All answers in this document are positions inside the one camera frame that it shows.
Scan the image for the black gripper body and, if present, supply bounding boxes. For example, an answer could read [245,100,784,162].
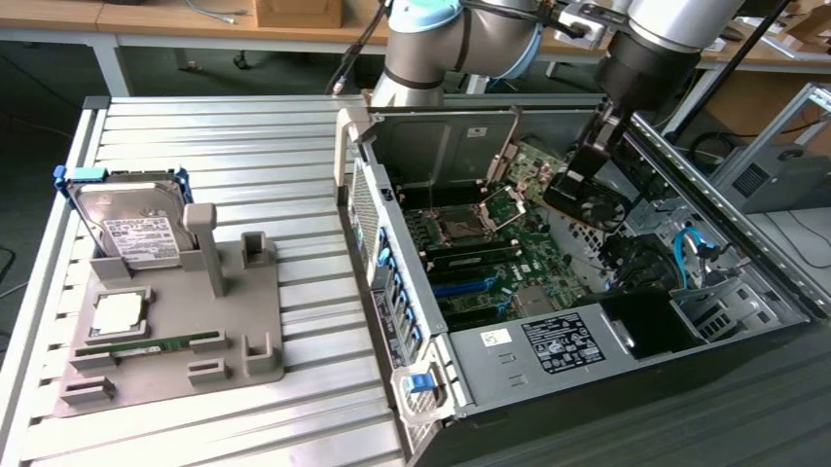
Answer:
[594,31,701,117]

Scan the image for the graphics card with black fan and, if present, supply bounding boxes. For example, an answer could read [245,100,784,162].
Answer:
[480,105,629,234]

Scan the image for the metal socket cover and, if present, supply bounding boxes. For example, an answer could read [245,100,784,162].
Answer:
[474,184,532,231]

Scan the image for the black stand pole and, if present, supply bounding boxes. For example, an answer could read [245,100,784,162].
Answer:
[660,0,798,142]

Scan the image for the wooden desk white legs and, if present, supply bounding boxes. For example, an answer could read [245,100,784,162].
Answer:
[0,0,390,98]
[534,0,831,142]

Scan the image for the green motherboard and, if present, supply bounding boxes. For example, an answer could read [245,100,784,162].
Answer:
[396,180,614,333]

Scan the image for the folded cardboard piece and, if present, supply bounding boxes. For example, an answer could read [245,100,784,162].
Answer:
[781,3,831,49]

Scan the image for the black RAM stick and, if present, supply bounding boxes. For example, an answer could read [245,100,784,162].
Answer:
[422,241,524,271]

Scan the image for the grey computer tower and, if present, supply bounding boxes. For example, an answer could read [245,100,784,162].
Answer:
[709,145,831,215]

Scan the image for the grey chipset heatsink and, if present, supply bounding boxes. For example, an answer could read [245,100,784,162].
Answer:
[516,285,557,315]

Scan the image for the blue expansion slot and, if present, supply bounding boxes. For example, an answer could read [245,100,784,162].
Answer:
[432,276,500,297]

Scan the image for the black plastic shroud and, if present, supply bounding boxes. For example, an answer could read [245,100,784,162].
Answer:
[569,289,708,362]

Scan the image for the silver disk bay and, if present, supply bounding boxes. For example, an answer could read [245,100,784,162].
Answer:
[666,279,790,344]

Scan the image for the grey power supply unit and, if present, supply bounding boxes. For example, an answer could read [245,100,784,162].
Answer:
[445,304,644,406]

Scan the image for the brown cardboard box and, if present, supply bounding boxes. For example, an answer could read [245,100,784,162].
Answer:
[253,0,344,29]

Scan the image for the open PC case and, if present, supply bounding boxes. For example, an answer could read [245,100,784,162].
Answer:
[332,92,831,467]

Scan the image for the grey parts rack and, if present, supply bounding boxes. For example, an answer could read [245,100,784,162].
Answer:
[50,202,288,419]

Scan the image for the hard disk in blue caddy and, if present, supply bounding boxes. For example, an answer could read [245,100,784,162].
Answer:
[51,163,200,272]

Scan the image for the green RAM stick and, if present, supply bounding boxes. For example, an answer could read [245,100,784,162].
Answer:
[73,334,220,360]

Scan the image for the silver CPU chip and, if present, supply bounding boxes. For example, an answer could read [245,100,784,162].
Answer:
[87,293,146,338]

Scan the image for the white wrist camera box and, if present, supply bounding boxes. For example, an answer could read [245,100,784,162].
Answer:
[556,3,610,50]

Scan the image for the coiled black cable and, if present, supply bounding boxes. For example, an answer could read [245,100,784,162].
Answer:
[685,130,742,169]

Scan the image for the aluminium profile frame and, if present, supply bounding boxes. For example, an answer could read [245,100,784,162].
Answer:
[709,81,831,189]

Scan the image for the black cable bundle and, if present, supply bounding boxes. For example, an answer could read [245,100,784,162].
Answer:
[596,233,680,296]

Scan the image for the light blue wire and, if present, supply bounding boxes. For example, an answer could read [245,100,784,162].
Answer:
[669,226,725,293]

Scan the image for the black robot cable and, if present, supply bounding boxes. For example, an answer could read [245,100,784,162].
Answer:
[328,0,392,97]

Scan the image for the pale wire with plug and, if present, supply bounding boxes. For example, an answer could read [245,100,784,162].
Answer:
[182,0,252,24]

